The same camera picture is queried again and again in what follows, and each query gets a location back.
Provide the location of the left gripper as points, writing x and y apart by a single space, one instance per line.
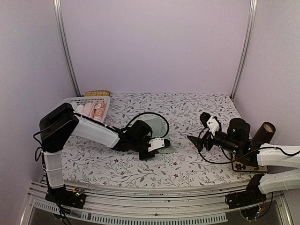
144 157

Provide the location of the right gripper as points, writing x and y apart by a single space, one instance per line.
207 140

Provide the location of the green towel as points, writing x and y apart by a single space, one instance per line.
159 133

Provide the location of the orange patterned towel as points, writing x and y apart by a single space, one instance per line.
98 111

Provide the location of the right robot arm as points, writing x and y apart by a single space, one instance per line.
254 152

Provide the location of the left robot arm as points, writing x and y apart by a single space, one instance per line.
63 122

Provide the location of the dark cylinder roll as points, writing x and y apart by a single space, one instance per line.
265 133

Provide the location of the floral tablecloth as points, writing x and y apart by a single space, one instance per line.
90 162

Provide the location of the floral ceramic tray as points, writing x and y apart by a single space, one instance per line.
240 167

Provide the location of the pink rolled towel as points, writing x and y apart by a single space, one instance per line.
88 108

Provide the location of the woven straw brush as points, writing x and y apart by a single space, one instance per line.
97 93

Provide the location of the cream rolled towel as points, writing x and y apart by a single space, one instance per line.
79 109

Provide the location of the white plastic basket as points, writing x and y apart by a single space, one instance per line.
75 101

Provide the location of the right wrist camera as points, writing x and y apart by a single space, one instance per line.
238 131

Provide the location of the metal front rail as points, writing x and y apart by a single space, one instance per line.
206 205

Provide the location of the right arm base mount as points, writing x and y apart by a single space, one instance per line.
244 198

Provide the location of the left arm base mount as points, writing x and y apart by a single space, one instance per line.
61 196

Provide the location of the right metal frame post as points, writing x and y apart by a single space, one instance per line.
245 48

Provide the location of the metal frame post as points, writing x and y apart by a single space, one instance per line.
64 42
245 48

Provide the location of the left metal frame post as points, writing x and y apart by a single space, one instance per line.
64 42

